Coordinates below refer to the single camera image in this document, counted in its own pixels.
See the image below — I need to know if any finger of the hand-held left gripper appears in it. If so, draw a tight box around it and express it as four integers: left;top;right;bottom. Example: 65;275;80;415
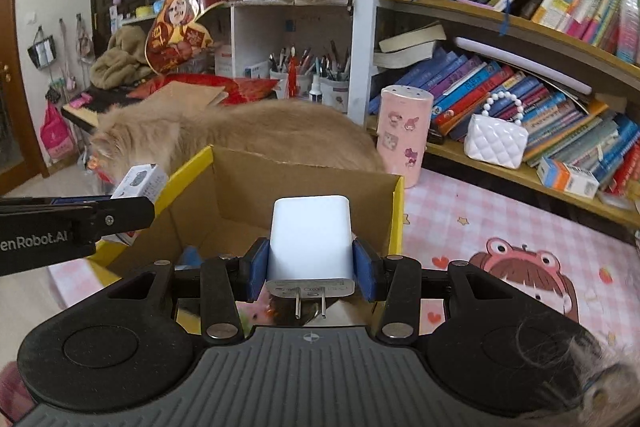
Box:
0;195;157;244

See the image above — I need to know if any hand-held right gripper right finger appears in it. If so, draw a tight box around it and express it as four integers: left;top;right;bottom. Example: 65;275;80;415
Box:
351;237;566;344

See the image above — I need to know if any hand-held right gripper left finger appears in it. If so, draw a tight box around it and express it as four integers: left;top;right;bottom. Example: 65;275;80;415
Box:
55;238;271;344

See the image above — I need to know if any white wall charger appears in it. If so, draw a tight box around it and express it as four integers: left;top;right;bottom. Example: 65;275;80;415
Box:
264;196;357;322

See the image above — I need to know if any blue plastic piece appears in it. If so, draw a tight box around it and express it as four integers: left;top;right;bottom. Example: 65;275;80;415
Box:
179;247;206;269

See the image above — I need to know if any yellow cardboard box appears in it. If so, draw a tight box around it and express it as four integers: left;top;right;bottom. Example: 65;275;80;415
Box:
85;145;405;333

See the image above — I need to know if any pink printed tablecloth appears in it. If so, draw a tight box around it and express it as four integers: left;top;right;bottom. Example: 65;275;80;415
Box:
47;167;640;388

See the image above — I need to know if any pink hanging bag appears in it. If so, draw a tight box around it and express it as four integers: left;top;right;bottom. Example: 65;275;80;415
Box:
39;102;76;160

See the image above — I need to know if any brown kraft paper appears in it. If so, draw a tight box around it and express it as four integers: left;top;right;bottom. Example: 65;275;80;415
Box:
142;81;228;110

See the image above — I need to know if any pink cartoon canister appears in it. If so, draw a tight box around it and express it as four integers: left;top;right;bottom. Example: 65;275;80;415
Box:
376;86;435;190

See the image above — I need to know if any brown wooden door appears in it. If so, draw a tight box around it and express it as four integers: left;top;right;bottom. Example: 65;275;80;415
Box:
0;0;51;180

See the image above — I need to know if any ginger long-haired cat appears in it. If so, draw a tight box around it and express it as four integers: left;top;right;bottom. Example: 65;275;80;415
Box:
90;99;386;188

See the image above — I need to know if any olive fleece blanket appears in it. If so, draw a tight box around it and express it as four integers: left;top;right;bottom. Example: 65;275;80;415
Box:
91;27;156;90

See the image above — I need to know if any white pen cup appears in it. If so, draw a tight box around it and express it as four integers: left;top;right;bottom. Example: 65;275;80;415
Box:
315;42;351;108
269;47;313;100

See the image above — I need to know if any white quilted handbag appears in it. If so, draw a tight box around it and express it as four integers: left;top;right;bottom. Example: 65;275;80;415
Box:
464;91;529;171

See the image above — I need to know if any red gold paper sheet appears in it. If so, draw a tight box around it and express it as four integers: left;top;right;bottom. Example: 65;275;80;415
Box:
127;74;281;108

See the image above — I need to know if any red gold foil decoration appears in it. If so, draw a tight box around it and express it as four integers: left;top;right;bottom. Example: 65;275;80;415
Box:
145;0;228;75

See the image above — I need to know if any row of colourful books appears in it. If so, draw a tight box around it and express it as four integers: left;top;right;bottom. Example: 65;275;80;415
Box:
370;47;640;195

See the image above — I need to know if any thick book with yellowed pages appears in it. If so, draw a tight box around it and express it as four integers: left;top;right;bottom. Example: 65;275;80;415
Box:
372;42;436;70
379;24;447;54

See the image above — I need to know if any orange white carton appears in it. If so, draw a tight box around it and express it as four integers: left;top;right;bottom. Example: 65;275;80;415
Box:
536;157;600;200

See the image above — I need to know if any wooden bookshelf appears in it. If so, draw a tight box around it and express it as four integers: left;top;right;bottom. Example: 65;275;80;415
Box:
347;0;640;228

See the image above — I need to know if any white shelving unit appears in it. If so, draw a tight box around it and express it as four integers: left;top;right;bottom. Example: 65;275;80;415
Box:
212;0;356;112

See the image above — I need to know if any white flat bar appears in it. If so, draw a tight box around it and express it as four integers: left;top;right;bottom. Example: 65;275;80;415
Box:
454;37;593;95

